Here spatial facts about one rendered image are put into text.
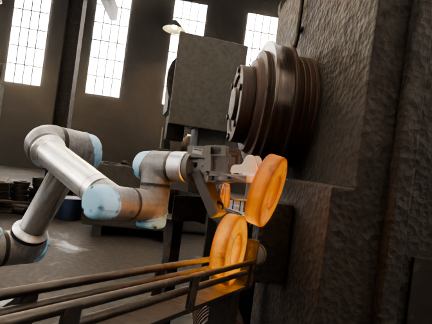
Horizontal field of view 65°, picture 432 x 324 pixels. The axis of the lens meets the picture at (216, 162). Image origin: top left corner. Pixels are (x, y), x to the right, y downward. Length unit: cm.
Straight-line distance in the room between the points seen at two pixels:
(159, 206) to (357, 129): 51
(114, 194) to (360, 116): 59
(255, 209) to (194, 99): 325
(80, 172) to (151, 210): 18
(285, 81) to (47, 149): 70
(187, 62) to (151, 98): 756
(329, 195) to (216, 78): 324
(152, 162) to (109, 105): 1074
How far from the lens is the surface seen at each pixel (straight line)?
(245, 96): 113
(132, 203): 78
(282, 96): 107
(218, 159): 76
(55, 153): 95
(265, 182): 66
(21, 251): 133
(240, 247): 81
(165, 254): 176
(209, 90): 392
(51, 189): 120
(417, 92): 92
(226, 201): 190
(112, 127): 1147
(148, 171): 85
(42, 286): 46
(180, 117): 382
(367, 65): 91
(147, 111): 1138
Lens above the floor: 89
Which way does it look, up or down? level
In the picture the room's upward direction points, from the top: 7 degrees clockwise
